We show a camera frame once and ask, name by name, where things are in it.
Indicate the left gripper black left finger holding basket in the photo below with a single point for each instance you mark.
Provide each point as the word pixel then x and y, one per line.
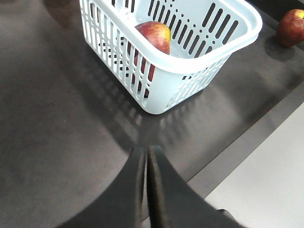
pixel 120 205

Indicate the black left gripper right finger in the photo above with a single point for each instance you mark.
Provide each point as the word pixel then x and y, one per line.
pixel 173 204

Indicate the light blue plastic basket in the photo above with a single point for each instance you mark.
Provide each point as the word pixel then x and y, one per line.
pixel 204 33

